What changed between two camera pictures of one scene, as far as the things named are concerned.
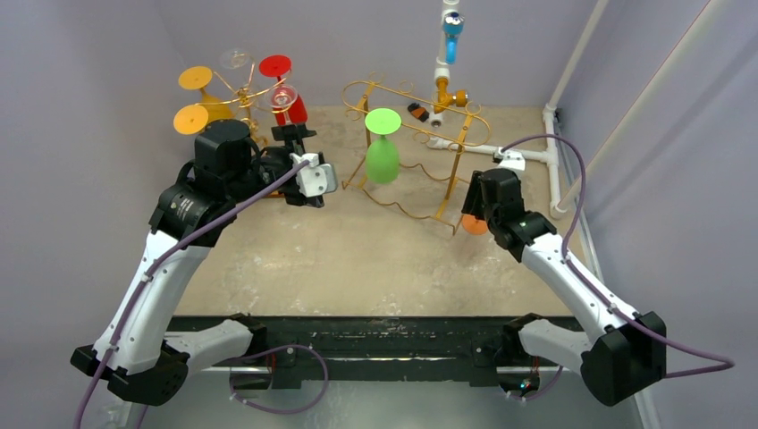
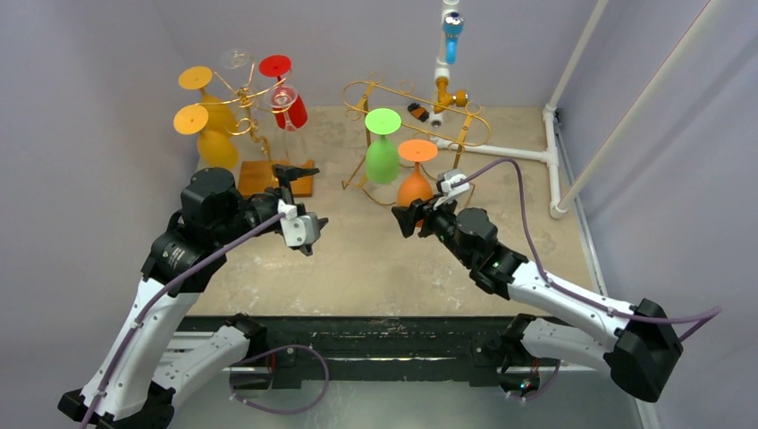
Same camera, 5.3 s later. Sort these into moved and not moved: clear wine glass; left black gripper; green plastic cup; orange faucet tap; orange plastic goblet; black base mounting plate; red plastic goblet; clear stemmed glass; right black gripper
Moved: left black gripper; orange plastic goblet; right black gripper
Not moved: orange faucet tap; clear stemmed glass; clear wine glass; green plastic cup; black base mounting plate; red plastic goblet
